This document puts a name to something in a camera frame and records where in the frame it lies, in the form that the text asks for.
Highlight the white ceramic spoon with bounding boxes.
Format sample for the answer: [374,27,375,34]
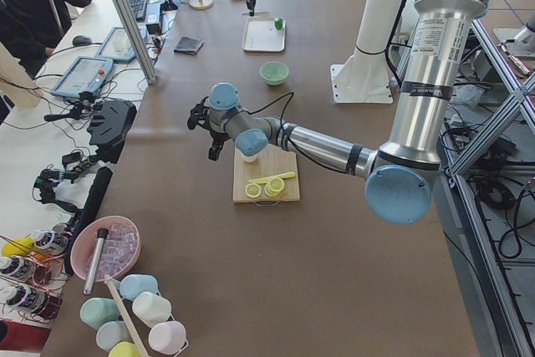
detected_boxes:
[241,11,271,18]

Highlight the mint green bowl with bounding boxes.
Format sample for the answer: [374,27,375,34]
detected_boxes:
[259,61,289,86]

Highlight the pink bowl of ice cubes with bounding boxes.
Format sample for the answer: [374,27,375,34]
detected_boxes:
[70,216,141,282]

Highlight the cream rabbit print tray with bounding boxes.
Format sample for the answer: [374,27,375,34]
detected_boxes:
[242,17,286,53]

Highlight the single lemon slice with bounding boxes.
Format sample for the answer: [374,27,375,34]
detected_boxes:
[244,183,262,199]

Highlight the bamboo cutting board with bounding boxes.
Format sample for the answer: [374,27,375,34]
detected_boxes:
[232,145,300,203]

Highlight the stacked lemon slices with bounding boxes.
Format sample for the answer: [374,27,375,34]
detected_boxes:
[264,178,285,197]

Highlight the yellow plastic knife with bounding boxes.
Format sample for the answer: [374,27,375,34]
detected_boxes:
[248,171,296,184]

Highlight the grey folded cloth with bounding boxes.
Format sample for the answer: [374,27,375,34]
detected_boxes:
[173,36,204,55]

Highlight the black long bar device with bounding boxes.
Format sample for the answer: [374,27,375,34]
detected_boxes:
[64,166,113,276]

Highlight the blue teach pendant far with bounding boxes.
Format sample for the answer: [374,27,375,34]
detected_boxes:
[95,27,135,64]

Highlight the blue teach pendant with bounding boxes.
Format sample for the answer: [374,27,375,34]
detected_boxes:
[95,27,135,64]
[51,56,114,99]

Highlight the blue teach pendant near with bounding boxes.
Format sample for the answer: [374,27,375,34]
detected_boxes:
[51,56,114,99]

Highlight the light blue cup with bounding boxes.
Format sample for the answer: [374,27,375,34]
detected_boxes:
[120,273,159,301]

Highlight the wooden stick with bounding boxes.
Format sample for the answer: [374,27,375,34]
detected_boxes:
[104,275,149,357]

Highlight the white cup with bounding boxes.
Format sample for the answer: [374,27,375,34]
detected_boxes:
[132,292,171,328]

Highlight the black computer mouse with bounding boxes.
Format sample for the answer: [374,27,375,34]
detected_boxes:
[72,35,93,47]

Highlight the small bottle with label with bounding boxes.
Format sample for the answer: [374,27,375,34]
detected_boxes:
[29,230,69,256]

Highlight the pink cup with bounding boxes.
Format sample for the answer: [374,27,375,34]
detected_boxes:
[148,321,188,355]

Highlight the green cup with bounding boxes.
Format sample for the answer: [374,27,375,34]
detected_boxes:
[79,298,120,330]

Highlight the grey blue cup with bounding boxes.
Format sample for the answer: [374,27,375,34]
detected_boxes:
[95,321,131,352]

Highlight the yellow cup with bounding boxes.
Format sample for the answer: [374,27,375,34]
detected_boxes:
[108,341,140,357]

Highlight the person in black sweater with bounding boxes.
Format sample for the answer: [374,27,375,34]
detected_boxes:
[1,0,92,76]

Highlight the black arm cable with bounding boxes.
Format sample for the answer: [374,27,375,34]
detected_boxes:
[248,91,296,149]

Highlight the aluminium frame post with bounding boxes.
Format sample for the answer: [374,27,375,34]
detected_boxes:
[112,0,157,85]

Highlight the black camera stand bracket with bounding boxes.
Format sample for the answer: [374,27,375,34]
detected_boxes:
[87,99,137,163]

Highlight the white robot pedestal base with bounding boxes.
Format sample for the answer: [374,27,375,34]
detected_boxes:
[331,0,402,104]

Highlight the aluminium frame truss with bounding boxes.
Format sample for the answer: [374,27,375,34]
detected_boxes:
[440,11,534,356]

